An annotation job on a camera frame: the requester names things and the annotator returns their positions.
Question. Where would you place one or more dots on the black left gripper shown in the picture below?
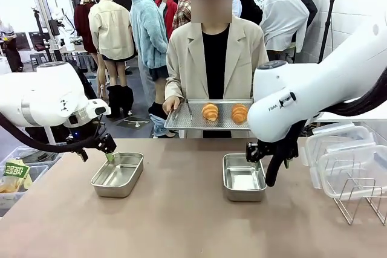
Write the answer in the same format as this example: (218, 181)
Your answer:
(101, 143)

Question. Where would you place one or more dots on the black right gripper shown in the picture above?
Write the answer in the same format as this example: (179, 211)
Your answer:
(257, 150)

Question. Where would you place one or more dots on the steel rectangular container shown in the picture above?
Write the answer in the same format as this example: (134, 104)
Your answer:
(245, 196)
(118, 191)

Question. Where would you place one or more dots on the golden croissant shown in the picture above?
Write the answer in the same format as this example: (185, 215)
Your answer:
(239, 114)
(210, 112)

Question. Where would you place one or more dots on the metal baking tray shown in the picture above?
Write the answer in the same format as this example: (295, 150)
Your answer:
(223, 125)

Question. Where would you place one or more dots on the metal tongs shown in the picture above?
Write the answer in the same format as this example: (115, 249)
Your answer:
(190, 113)

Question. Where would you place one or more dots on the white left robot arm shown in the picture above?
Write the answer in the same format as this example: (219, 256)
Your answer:
(39, 101)

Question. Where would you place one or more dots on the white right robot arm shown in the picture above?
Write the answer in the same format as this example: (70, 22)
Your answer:
(272, 119)

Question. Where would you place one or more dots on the person's right forearm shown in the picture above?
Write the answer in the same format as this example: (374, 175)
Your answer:
(175, 85)

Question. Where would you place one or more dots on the person's right hand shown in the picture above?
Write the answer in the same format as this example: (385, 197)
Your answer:
(170, 104)

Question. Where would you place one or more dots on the clear plastic storage bin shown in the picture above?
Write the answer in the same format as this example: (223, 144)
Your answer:
(12, 200)
(45, 156)

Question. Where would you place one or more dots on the black furry boot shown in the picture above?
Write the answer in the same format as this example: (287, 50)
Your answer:
(127, 98)
(114, 101)

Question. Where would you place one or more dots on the blue jeans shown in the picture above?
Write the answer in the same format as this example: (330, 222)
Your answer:
(158, 126)

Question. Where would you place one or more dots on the green snack bag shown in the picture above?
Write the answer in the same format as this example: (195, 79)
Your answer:
(16, 170)

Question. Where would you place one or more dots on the white work table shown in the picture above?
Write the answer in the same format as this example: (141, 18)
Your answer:
(362, 116)

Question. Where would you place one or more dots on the person in beige blazer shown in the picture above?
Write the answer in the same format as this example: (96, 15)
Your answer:
(217, 67)

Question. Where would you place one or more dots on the grey metal stool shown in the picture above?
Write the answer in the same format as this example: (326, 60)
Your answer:
(40, 60)

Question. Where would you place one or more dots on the mannequin in cream jacket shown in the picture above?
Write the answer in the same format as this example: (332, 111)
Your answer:
(112, 28)

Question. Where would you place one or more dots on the background person in dark clothes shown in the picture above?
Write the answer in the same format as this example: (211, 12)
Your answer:
(12, 55)

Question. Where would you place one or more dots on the mannequin in blue fleece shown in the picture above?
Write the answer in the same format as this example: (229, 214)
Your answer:
(148, 34)

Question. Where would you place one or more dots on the mannequin in dark red top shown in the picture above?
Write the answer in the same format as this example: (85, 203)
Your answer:
(83, 22)

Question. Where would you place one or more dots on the black tripod with device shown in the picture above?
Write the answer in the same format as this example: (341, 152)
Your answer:
(54, 27)

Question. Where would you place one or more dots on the mannequin in white shirt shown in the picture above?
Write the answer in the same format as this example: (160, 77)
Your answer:
(284, 19)

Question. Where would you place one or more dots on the mannequin in red jacket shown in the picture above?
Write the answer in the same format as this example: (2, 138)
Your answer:
(170, 13)

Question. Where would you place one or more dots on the mannequin in black top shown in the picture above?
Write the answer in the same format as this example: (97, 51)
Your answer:
(310, 7)

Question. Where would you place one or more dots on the black light stand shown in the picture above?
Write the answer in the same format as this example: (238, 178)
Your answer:
(332, 1)

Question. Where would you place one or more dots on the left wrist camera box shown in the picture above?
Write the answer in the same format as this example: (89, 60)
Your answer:
(98, 108)

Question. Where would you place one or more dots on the mannequin base plate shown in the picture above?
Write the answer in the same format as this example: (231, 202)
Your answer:
(133, 123)

